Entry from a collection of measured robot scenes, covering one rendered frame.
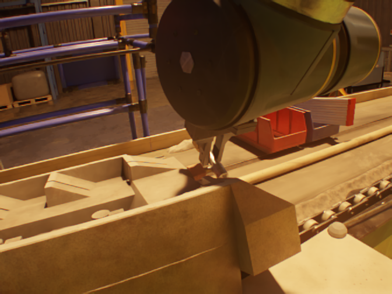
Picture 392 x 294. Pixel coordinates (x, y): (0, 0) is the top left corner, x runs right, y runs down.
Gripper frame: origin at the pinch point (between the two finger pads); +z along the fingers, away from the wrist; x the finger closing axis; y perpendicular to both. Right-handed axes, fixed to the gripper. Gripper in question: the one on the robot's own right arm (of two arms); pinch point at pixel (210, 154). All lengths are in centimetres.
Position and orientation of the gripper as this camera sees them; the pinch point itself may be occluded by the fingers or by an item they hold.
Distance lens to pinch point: 63.2
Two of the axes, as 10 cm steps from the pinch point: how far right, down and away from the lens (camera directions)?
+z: -1.0, 7.1, 7.0
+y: -4.1, -6.7, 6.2
